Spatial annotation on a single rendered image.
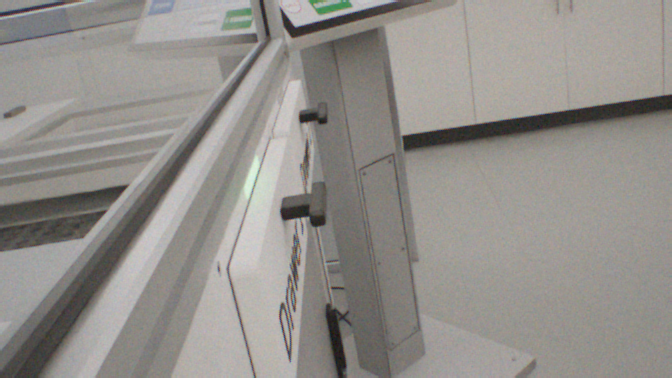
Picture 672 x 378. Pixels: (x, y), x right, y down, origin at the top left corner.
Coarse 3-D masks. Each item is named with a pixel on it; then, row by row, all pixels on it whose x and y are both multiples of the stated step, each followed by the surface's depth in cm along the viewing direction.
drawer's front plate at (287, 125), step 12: (300, 84) 92; (288, 96) 84; (300, 96) 89; (288, 108) 77; (300, 108) 86; (276, 120) 72; (288, 120) 71; (276, 132) 68; (288, 132) 68; (300, 132) 80; (300, 144) 77; (312, 144) 95; (300, 156) 75; (312, 156) 93; (312, 168) 88; (300, 180) 70; (300, 192) 70
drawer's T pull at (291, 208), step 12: (312, 192) 52; (324, 192) 53; (288, 204) 51; (300, 204) 51; (312, 204) 50; (324, 204) 50; (288, 216) 51; (300, 216) 51; (312, 216) 48; (324, 216) 48
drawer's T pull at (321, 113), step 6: (324, 102) 84; (318, 108) 81; (324, 108) 81; (300, 114) 80; (306, 114) 80; (312, 114) 80; (318, 114) 78; (324, 114) 78; (300, 120) 80; (306, 120) 80; (312, 120) 81; (318, 120) 78; (324, 120) 78
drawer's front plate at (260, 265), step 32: (288, 160) 62; (256, 192) 50; (288, 192) 58; (256, 224) 44; (288, 224) 55; (256, 256) 39; (288, 256) 51; (256, 288) 38; (256, 320) 39; (256, 352) 40
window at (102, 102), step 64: (0, 0) 20; (64, 0) 25; (128, 0) 33; (192, 0) 48; (256, 0) 86; (0, 64) 20; (64, 64) 24; (128, 64) 32; (192, 64) 45; (0, 128) 19; (64, 128) 24; (128, 128) 30; (192, 128) 42; (0, 192) 19; (64, 192) 23; (128, 192) 29; (0, 256) 18; (64, 256) 22; (0, 320) 18
